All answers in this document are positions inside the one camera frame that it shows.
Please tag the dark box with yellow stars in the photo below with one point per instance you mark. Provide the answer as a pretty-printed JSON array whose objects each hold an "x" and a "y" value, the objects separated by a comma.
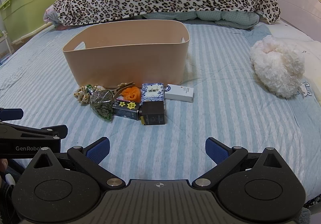
[{"x": 125, "y": 111}]

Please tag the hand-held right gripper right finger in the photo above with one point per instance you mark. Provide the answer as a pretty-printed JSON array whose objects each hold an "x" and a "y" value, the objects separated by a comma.
[{"x": 217, "y": 150}]

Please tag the green checked quilt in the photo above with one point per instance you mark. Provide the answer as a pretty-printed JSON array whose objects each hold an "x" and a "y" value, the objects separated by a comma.
[{"x": 225, "y": 17}]

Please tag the dark brown box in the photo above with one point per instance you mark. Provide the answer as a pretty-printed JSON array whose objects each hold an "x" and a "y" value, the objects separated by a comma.
[{"x": 153, "y": 114}]

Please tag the white fluffy plush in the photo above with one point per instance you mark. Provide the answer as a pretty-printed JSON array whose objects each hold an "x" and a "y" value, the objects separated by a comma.
[{"x": 275, "y": 68}]

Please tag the leopard print scrunchie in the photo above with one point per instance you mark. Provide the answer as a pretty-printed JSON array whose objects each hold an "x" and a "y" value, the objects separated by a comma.
[{"x": 81, "y": 96}]

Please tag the clear bag of dried herbs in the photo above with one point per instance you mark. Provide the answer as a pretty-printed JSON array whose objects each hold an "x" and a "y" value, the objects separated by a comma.
[{"x": 101, "y": 106}]

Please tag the beige plastic storage basket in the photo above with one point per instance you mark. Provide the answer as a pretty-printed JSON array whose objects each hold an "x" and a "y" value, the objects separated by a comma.
[{"x": 125, "y": 63}]

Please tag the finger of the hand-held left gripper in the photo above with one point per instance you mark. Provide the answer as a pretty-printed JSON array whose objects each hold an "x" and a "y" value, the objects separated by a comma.
[
  {"x": 54, "y": 130},
  {"x": 11, "y": 114}
]

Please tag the green plastic storage box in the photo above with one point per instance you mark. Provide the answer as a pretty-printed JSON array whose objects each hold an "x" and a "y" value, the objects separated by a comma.
[{"x": 30, "y": 8}]

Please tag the white rack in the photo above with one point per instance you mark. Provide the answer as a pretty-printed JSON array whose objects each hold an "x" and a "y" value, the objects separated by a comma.
[{"x": 5, "y": 45}]

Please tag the blue white patterned box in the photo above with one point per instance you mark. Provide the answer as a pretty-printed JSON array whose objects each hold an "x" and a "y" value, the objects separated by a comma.
[{"x": 151, "y": 93}]

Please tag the small white flat box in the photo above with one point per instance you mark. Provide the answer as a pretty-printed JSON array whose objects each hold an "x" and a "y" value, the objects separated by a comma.
[{"x": 179, "y": 93}]

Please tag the pink floral cloth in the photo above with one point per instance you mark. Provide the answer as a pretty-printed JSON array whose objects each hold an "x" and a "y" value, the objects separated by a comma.
[{"x": 49, "y": 16}]

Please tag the wooden cut-out piece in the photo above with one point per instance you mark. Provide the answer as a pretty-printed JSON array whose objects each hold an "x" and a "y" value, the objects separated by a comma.
[{"x": 125, "y": 85}]

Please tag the orange mesh scrunchie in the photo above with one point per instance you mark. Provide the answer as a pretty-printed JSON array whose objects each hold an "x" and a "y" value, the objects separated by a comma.
[{"x": 131, "y": 93}]

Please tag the blue striped bed sheet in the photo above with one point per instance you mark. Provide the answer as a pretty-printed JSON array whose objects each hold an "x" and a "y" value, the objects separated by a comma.
[{"x": 213, "y": 118}]

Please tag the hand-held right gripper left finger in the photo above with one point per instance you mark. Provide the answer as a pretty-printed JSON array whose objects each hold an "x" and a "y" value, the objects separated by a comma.
[{"x": 98, "y": 151}]

